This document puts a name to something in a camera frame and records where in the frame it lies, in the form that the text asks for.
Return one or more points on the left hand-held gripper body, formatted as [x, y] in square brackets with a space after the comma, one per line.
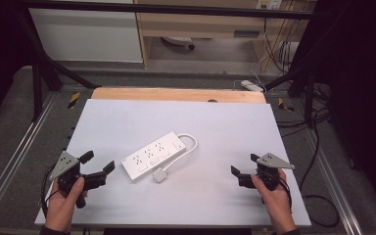
[68, 173]

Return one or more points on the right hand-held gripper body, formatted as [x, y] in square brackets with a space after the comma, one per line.
[269, 174]

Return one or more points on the white plug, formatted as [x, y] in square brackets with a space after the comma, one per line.
[159, 175]

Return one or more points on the person's right hand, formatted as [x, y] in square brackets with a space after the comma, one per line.
[278, 204]

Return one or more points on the person's left hand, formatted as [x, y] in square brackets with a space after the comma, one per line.
[60, 210]

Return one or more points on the white floor power strip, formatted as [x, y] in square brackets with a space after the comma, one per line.
[252, 86]

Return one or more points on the wooden table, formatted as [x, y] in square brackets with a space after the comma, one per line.
[176, 95]

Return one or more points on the black curtain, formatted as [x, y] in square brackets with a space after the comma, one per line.
[0, 49]
[362, 98]

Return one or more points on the white cabinet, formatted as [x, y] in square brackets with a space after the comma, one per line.
[84, 36]

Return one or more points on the chair base with caster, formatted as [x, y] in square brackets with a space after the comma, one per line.
[179, 41]

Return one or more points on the wooden desk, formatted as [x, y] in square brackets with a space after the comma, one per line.
[202, 24]

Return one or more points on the aluminium rail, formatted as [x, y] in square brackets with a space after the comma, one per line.
[334, 186]
[16, 153]

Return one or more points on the black metal frame stand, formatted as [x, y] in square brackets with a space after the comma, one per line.
[306, 84]
[40, 75]

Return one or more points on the white wall socket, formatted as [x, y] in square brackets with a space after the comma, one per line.
[269, 4]

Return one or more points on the black metal frame beam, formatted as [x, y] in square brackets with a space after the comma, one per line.
[176, 9]

